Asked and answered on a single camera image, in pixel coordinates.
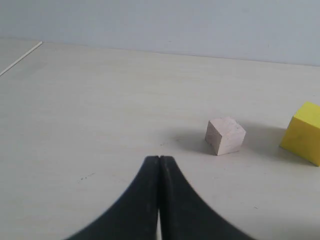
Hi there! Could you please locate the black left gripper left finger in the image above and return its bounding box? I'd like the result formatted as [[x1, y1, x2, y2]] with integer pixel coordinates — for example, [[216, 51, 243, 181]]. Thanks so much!
[[68, 156, 160, 240]]

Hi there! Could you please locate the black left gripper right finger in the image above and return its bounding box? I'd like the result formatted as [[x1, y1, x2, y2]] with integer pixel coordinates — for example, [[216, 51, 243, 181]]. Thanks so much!
[[158, 156, 252, 240]]

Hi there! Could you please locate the small wooden cube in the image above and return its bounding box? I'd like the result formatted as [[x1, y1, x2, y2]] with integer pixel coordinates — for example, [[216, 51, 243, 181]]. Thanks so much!
[[205, 116, 246, 156]]

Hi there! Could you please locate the yellow painted cube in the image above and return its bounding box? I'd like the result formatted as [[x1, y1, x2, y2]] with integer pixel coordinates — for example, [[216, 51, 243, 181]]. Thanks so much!
[[280, 101, 320, 167]]

